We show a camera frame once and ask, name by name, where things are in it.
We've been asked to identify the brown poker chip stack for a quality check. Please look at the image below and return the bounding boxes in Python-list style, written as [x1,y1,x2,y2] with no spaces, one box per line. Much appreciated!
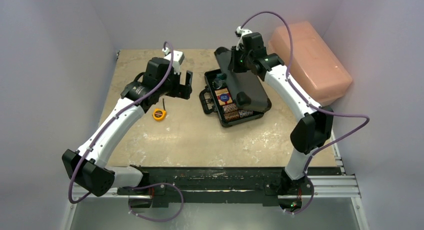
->
[224,111,240,122]

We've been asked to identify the blue grey poker chip stack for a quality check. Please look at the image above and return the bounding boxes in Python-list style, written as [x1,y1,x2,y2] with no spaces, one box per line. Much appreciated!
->
[238,109,254,119]

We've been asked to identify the red playing card deck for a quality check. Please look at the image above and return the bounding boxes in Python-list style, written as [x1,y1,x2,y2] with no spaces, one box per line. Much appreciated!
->
[214,87,233,106]

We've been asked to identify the blue small blind button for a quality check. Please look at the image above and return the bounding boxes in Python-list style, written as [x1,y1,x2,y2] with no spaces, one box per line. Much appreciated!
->
[218,93,231,102]

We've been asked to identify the black foam-lined poker case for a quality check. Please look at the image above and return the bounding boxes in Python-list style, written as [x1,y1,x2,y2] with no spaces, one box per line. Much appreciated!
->
[199,47,272,128]

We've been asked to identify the black metal base frame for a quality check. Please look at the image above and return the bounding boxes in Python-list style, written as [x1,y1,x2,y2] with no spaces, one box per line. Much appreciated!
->
[67,166,362,210]

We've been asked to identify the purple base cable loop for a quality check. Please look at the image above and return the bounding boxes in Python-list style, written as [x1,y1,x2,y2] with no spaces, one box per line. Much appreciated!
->
[127,181,186,223]

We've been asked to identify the green poker chip row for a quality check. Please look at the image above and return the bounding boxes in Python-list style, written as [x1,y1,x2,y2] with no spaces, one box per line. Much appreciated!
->
[216,73,227,80]

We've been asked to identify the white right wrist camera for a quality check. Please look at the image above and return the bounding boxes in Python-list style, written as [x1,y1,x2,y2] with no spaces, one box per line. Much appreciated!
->
[235,26,252,51]

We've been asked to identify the clear round dealer button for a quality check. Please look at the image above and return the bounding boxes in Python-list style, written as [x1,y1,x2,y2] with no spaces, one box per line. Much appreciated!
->
[212,78,225,90]

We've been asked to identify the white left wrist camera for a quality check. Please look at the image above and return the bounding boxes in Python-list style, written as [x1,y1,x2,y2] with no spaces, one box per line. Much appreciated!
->
[162,47,185,75]

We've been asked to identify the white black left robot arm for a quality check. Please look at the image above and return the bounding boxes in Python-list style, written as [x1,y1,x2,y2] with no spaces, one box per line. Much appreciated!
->
[61,51,193,197]

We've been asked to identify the yellow tape measure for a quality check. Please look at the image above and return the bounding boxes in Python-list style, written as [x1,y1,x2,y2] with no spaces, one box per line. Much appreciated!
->
[152,98,167,122]

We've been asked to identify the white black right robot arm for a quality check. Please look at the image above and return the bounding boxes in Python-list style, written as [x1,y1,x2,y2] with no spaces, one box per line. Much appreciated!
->
[230,28,333,194]

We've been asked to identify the orange poker chip row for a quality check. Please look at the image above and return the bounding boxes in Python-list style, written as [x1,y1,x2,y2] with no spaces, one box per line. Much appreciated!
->
[222,103,239,114]

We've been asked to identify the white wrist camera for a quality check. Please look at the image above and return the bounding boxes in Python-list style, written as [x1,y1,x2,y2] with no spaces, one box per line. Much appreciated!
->
[235,26,252,51]
[162,47,185,75]

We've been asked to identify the pink translucent plastic box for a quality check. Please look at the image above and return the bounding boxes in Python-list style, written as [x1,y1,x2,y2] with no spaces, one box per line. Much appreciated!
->
[289,21,353,106]

